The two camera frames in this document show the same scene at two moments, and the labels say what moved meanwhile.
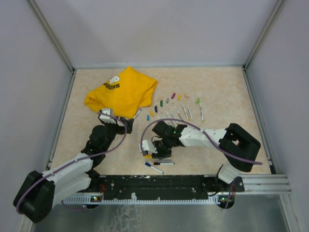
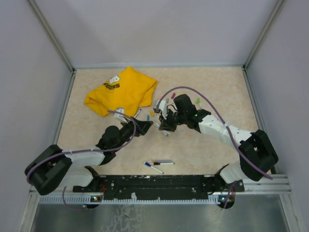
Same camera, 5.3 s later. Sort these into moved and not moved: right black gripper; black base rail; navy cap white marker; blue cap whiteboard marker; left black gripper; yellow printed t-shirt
Moved: right black gripper; left black gripper
Not moved: navy cap white marker; black base rail; yellow printed t-shirt; blue cap whiteboard marker
